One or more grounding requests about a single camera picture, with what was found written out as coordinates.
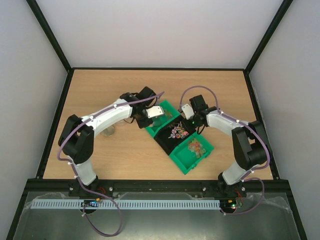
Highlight black bin with swirl lollipops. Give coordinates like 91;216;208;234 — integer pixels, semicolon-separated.
153;116;196;155

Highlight green bin with square lollipops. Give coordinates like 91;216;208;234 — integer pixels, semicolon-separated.
146;100;180;137

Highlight green bin with gummy candies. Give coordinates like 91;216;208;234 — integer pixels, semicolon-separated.
169;133;214;175

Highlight silver metal scoop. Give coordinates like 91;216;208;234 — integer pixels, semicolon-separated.
152;115;167;127

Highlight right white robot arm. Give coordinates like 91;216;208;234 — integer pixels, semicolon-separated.
180;95;272;196

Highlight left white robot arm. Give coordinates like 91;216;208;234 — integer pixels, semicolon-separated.
57;86;164;194

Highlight gold jar lid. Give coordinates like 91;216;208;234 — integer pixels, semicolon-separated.
100;125;116;137

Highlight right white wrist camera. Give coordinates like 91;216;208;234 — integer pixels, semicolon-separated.
181;103;194;120

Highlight white slotted cable duct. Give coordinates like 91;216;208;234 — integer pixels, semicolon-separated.
30;199;220;210

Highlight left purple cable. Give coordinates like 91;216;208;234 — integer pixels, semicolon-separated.
57;91;166;236

